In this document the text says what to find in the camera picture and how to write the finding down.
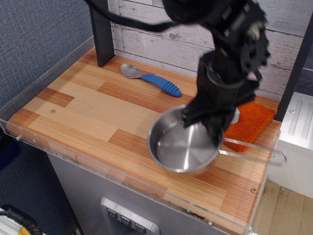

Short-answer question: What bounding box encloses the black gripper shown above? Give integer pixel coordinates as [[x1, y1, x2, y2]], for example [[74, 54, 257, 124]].
[[180, 52, 259, 147]]

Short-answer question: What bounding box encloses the silver pan with wire handle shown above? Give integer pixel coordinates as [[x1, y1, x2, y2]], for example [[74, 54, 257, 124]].
[[147, 105, 288, 175]]

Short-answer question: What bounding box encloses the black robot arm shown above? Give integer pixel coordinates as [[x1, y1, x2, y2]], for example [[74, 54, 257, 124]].
[[163, 0, 270, 143]]

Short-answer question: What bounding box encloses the orange knitted rag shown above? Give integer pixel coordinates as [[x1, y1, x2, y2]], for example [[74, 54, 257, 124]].
[[224, 102, 275, 143]]

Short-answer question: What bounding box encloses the grey cube block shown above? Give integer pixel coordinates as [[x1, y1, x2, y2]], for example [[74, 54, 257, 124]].
[[230, 108, 240, 124]]

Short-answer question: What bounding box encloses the white aluminium block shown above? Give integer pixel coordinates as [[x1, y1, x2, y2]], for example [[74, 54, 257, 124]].
[[268, 92, 313, 198]]

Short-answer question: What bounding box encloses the silver panel with buttons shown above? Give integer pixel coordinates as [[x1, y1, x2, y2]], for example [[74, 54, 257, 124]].
[[100, 197, 160, 235]]

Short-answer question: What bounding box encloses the yellow and black object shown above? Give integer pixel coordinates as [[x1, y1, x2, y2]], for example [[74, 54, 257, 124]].
[[0, 209, 44, 235]]

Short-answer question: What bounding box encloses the clear acrylic guard rail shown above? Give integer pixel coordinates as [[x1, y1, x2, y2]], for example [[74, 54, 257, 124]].
[[0, 38, 280, 235]]

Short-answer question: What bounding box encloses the spoon with blue handle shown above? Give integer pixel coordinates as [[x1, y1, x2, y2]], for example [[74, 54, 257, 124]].
[[120, 64, 182, 97]]

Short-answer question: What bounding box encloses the black braided cable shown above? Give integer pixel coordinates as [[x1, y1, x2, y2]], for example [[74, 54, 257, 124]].
[[84, 0, 177, 32]]

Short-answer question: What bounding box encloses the dark right vertical post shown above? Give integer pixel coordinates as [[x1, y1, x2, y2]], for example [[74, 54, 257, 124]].
[[274, 16, 313, 122]]

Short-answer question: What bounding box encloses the dark vertical post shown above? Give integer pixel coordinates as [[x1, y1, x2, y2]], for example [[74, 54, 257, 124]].
[[274, 16, 313, 122], [89, 0, 115, 67]]

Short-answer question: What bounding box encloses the dark left vertical post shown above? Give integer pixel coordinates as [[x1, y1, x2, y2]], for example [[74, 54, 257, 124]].
[[89, 0, 115, 67]]

